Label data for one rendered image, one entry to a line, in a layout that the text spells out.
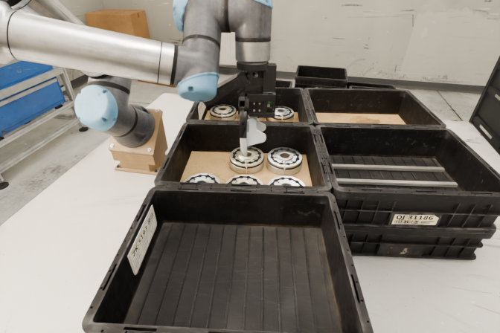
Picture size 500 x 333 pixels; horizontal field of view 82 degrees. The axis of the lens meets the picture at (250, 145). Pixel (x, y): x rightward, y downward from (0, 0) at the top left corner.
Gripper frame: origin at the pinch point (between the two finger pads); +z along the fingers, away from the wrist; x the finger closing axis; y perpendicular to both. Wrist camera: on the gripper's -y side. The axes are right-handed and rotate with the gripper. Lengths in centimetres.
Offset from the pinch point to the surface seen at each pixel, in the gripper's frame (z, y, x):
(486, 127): 35, 148, 114
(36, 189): 83, -152, 99
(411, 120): 5, 59, 38
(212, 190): 5.4, -6.0, -11.7
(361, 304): 8.9, 19.3, -34.7
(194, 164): 11.9, -15.6, 11.9
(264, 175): 12.6, 5.5, 7.6
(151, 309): 18.5, -14.5, -30.2
